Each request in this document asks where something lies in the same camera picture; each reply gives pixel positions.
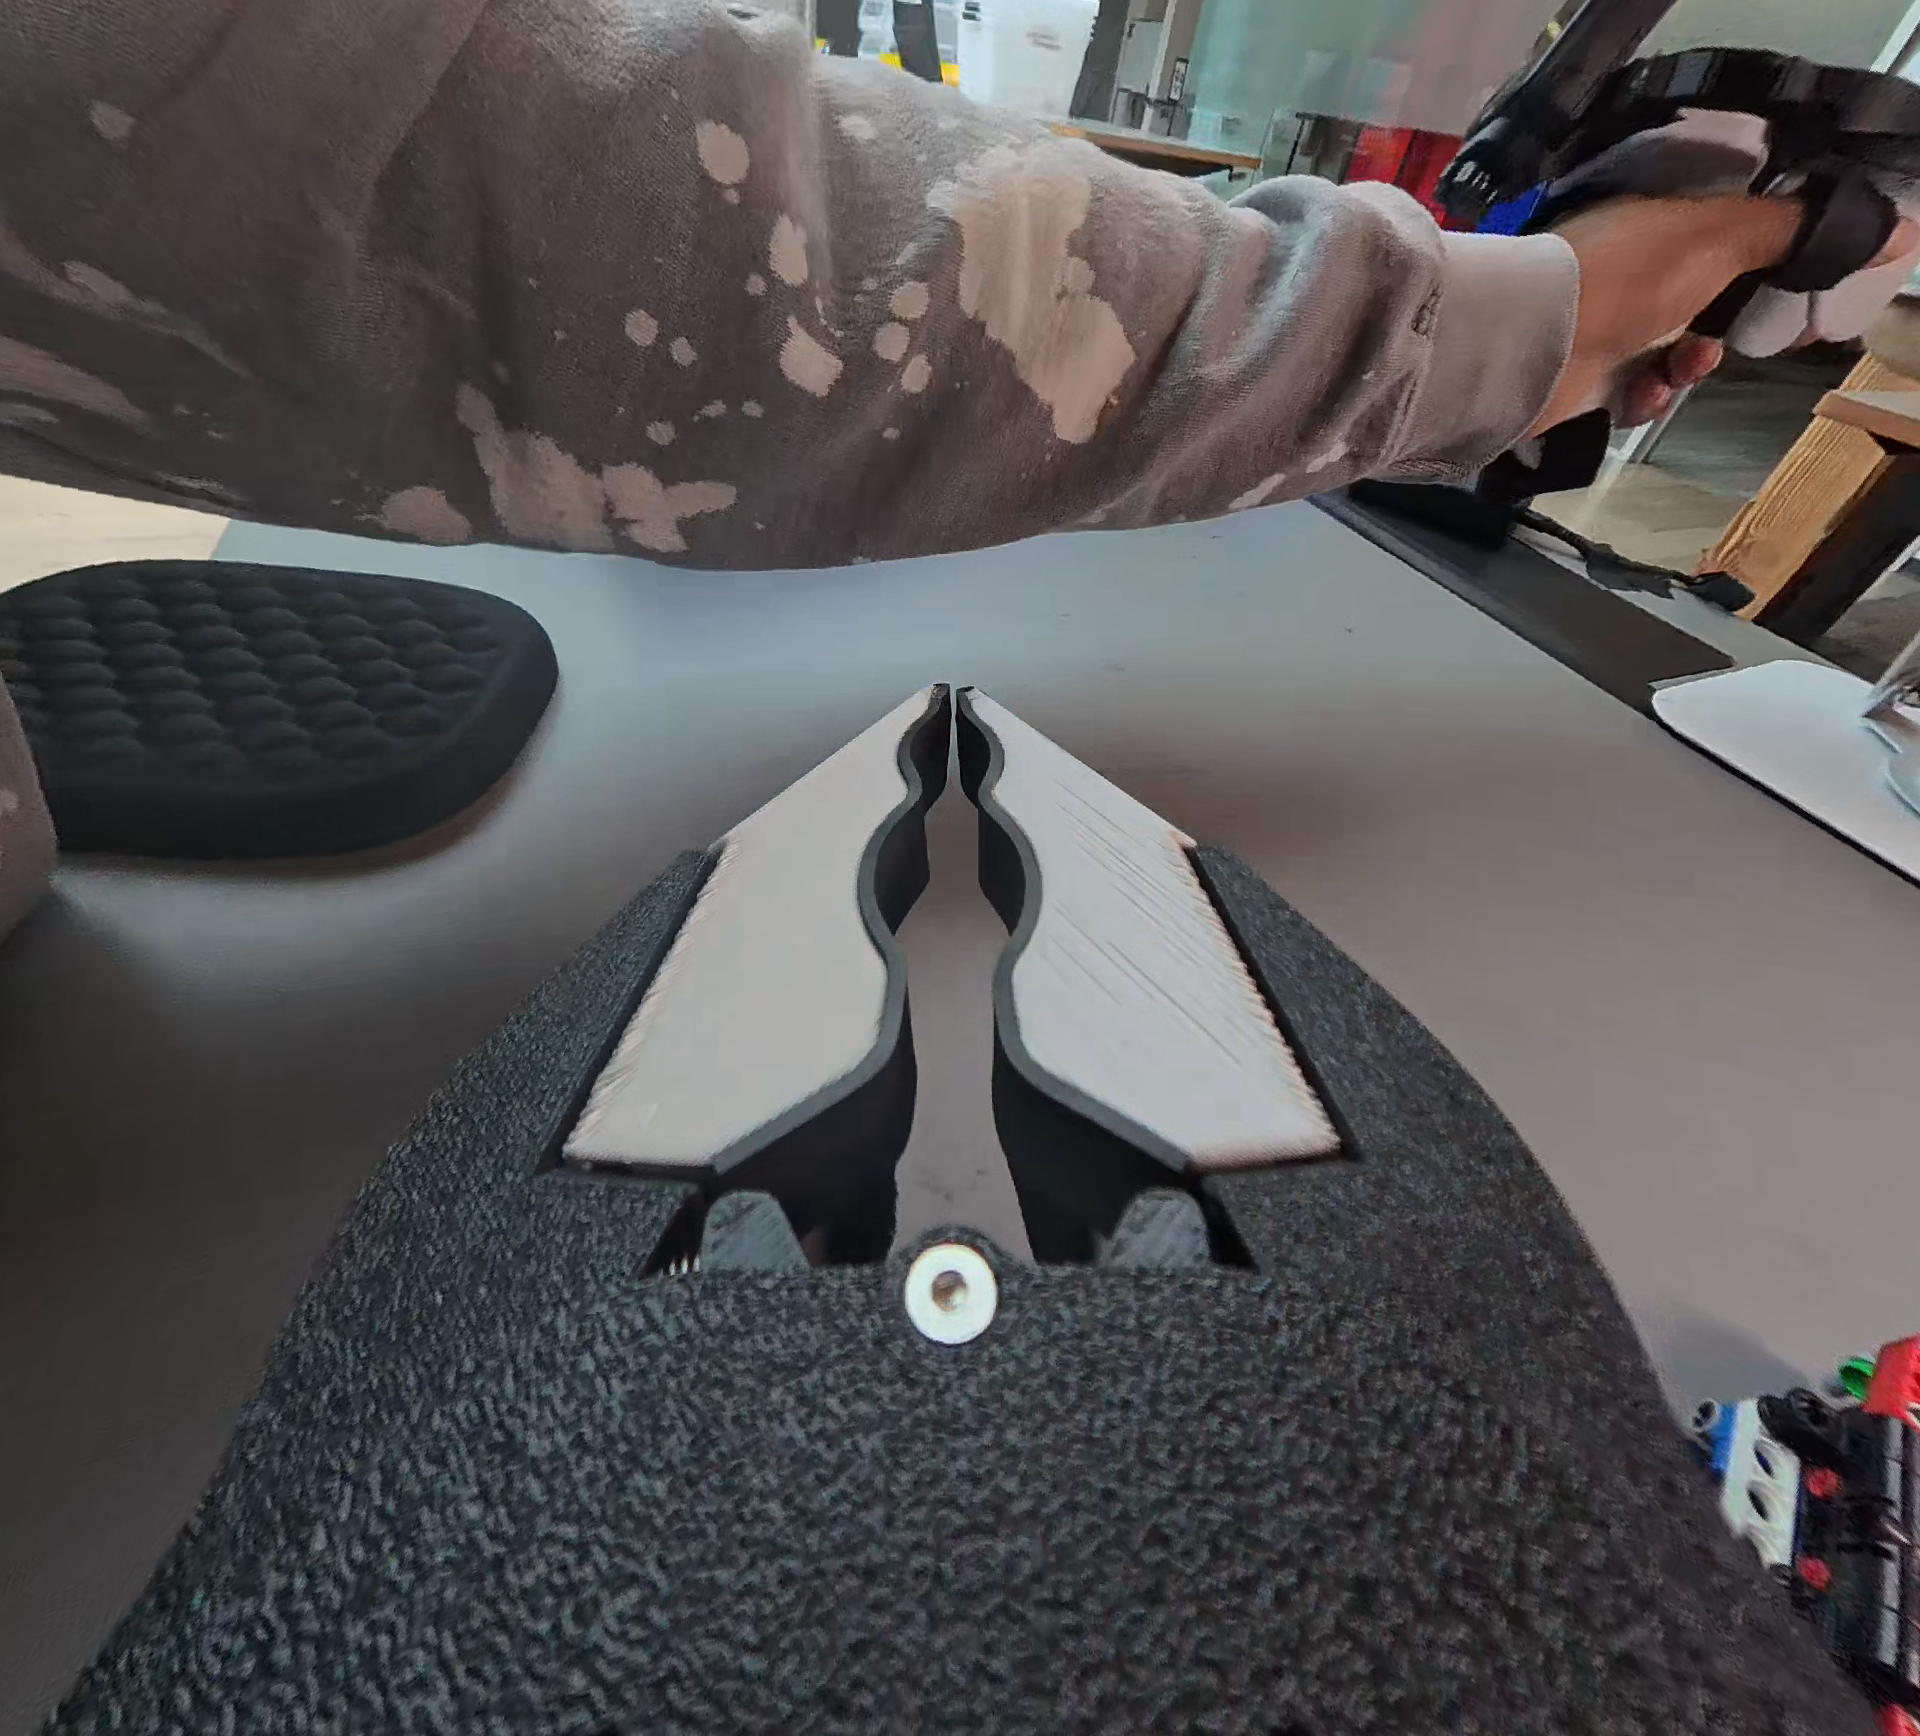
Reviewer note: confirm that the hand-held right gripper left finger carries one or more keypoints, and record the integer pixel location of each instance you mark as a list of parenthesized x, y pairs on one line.
[(751, 987)]

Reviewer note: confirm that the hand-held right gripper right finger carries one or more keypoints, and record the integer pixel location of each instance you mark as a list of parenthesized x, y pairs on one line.
[(1154, 987)]

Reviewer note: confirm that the person's left forearm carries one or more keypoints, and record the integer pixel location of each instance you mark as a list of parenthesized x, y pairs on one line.
[(601, 220)]

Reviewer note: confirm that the grey desk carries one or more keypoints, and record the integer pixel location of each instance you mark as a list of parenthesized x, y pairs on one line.
[(1350, 897)]

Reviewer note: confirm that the person's left hand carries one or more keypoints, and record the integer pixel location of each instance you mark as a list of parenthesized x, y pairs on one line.
[(1650, 281)]

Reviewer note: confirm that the wooden table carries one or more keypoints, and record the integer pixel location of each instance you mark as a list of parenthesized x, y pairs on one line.
[(1838, 490)]

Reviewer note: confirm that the black textured wrist rest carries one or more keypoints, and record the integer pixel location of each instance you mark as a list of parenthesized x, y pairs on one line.
[(255, 701)]

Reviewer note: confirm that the white storage container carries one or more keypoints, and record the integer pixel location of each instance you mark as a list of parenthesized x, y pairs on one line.
[(1028, 41)]

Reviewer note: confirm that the white mat on table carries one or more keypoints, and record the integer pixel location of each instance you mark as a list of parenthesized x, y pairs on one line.
[(1793, 739)]

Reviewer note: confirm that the toy brick model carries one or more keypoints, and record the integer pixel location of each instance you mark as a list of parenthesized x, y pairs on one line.
[(1838, 1510)]

